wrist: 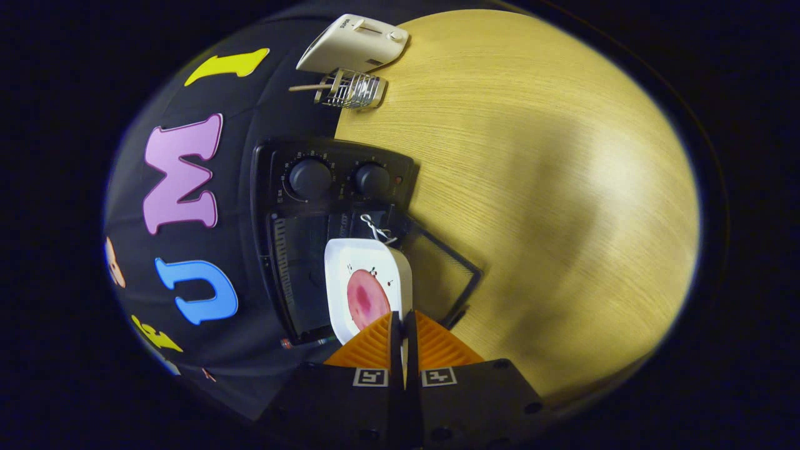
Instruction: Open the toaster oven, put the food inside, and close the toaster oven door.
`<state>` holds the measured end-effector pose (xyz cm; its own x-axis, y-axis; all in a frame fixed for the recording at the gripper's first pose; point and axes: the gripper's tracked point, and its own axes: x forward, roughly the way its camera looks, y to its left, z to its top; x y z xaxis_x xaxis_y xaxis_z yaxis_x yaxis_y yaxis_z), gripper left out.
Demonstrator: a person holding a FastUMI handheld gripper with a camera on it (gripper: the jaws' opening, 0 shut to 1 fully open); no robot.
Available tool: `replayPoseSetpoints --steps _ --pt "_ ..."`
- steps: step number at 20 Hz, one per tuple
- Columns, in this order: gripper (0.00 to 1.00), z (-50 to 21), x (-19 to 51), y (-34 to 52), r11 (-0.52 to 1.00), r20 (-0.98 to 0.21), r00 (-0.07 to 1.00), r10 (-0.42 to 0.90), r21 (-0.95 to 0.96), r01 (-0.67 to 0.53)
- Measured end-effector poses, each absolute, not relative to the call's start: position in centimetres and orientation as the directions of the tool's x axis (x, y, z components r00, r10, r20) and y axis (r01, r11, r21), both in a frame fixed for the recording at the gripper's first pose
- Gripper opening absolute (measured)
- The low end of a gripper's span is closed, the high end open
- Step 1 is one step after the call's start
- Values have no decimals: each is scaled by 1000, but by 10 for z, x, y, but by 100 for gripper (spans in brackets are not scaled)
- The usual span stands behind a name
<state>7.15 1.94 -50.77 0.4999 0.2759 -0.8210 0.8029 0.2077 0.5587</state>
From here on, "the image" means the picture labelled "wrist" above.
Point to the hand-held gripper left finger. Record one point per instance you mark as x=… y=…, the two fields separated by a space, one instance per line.
x=350 y=400

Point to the black backdrop cloth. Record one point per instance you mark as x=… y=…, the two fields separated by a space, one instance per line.
x=250 y=112

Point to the black toaster oven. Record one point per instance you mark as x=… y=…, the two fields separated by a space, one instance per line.
x=312 y=178

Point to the wooden stick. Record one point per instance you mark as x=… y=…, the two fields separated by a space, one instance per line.
x=306 y=88

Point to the pink meat slice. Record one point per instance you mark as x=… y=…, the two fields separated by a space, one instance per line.
x=365 y=300

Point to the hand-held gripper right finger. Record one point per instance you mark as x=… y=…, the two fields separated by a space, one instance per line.
x=475 y=400

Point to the white toaster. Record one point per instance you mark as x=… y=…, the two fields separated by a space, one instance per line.
x=350 y=44

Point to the white square plate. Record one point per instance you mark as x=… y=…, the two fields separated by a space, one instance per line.
x=350 y=256

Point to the pink cloth clip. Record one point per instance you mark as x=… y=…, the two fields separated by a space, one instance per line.
x=208 y=375

